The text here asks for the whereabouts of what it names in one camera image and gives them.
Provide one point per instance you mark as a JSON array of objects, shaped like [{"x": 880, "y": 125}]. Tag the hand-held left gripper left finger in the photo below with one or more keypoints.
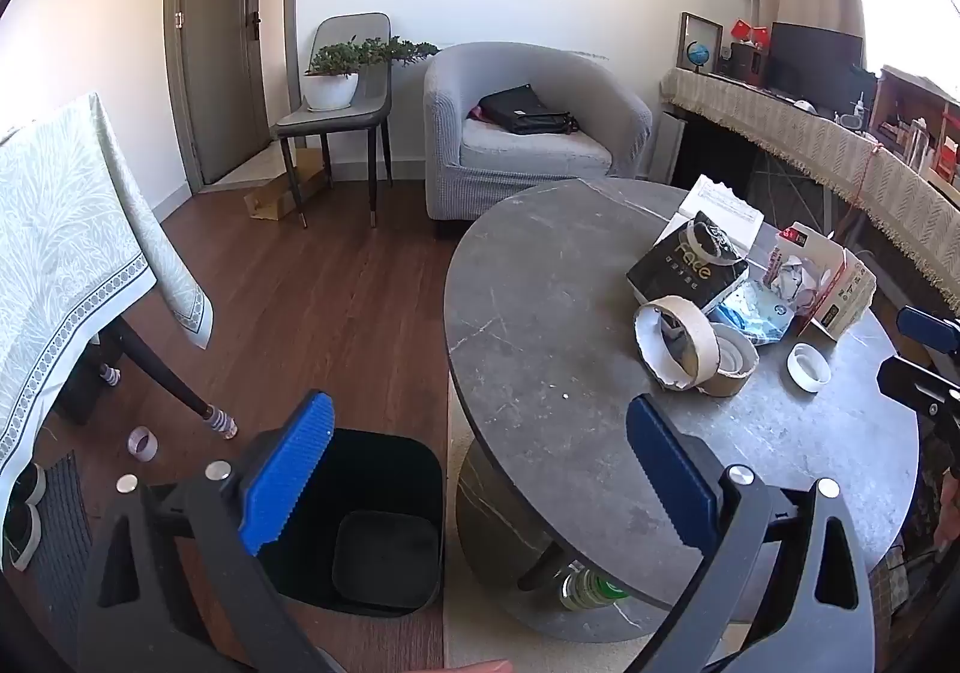
[{"x": 289, "y": 470}]

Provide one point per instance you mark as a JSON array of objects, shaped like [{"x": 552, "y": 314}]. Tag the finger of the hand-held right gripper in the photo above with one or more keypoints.
[
  {"x": 922, "y": 388},
  {"x": 930, "y": 326}
]

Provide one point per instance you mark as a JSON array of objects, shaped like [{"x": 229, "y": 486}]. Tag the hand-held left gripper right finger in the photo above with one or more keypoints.
[{"x": 667, "y": 478}]

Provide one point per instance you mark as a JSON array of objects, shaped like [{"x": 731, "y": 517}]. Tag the black trash bin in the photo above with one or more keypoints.
[{"x": 375, "y": 478}]

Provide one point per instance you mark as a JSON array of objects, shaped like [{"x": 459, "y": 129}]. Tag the torn white red box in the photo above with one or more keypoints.
[{"x": 844, "y": 298}]

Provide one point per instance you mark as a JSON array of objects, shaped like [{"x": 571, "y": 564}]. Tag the small brown tape roll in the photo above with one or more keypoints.
[{"x": 720, "y": 386}]

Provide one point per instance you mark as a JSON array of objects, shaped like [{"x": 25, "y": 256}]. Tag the white paper ball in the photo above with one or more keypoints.
[{"x": 791, "y": 279}]

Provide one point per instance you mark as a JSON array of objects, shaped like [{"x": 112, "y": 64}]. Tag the large brown tape roll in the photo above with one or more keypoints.
[{"x": 703, "y": 335}]

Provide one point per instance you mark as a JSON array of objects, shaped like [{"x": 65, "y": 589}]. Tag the light blue printed packet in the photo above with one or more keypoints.
[{"x": 757, "y": 317}]

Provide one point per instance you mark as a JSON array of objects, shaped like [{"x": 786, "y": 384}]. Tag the black tissue pack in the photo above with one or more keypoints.
[{"x": 675, "y": 264}]

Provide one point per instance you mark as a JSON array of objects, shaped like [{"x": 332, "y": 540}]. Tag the green label bottle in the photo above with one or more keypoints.
[{"x": 589, "y": 590}]

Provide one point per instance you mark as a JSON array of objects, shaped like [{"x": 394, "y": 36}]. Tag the pale tape roll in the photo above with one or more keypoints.
[{"x": 142, "y": 444}]

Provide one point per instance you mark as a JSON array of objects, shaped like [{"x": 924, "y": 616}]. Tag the black dining table leg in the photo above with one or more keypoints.
[{"x": 161, "y": 369}]

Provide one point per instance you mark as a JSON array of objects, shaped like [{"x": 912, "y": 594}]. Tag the round grey marble table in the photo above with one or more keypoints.
[{"x": 540, "y": 343}]

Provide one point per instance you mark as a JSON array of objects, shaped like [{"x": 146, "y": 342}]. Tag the wooden box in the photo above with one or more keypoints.
[{"x": 911, "y": 118}]

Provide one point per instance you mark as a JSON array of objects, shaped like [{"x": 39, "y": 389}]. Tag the beige fringed cloth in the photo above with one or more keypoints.
[{"x": 825, "y": 144}]

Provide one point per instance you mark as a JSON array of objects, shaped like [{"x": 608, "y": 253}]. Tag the dark ribbed floor mat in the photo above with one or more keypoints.
[{"x": 64, "y": 545}]

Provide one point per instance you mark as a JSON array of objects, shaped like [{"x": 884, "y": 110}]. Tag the black white sneaker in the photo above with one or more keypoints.
[
  {"x": 31, "y": 485},
  {"x": 19, "y": 538}
]

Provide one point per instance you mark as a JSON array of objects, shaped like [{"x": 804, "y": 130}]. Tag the flat cardboard box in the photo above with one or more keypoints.
[{"x": 274, "y": 197}]

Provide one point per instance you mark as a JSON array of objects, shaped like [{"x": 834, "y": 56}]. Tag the black monitor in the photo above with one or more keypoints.
[{"x": 814, "y": 66}]

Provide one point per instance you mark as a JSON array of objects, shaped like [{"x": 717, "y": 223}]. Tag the white side panel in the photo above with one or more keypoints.
[{"x": 667, "y": 144}]

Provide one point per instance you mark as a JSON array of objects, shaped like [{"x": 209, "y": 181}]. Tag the brown speaker box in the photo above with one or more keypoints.
[{"x": 746, "y": 62}]

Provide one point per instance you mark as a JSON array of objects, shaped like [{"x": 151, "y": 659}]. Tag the small red flags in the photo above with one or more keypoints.
[{"x": 750, "y": 32}]

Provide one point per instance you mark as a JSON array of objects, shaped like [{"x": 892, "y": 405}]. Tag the grey armchair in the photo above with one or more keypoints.
[{"x": 525, "y": 159}]

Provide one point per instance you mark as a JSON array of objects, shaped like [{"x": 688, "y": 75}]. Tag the grey dining chair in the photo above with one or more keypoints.
[{"x": 330, "y": 118}]

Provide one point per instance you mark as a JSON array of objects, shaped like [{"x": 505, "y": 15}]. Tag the small blue globe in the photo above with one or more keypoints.
[{"x": 696, "y": 54}]

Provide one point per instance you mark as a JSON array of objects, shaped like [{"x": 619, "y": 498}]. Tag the potted green plant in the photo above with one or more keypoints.
[{"x": 330, "y": 90}]

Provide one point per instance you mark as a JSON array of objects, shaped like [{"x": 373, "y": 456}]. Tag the black handbag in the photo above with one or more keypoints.
[{"x": 525, "y": 111}]

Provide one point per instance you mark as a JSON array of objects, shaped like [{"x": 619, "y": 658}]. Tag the grey door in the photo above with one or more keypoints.
[{"x": 217, "y": 81}]

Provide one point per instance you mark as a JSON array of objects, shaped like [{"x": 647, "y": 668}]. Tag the picture frame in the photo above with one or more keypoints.
[{"x": 712, "y": 36}]

